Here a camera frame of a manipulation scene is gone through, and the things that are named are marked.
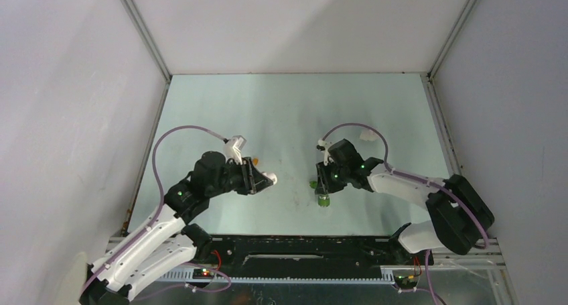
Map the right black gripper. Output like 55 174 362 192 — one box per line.
315 159 350 194

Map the far white pipe elbow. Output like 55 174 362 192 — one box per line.
359 129 380 142

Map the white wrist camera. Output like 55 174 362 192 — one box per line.
316 139 333 166
223 135 246 165

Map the green water faucet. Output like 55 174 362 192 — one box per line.
309 180 330 207

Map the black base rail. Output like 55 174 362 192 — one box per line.
192 235 433 280

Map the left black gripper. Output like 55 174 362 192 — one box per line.
207 156 273 198

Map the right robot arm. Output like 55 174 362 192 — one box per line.
315 139 495 263

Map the white ventilated cable duct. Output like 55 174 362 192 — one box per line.
159 267 396 286

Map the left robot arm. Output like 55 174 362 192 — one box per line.
79 151 277 304

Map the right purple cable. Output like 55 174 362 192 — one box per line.
322 123 491 251

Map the white pipe elbow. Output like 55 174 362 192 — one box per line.
261 172 277 186

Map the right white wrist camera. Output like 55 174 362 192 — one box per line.
316 139 333 166

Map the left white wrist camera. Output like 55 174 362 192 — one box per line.
223 135 246 165

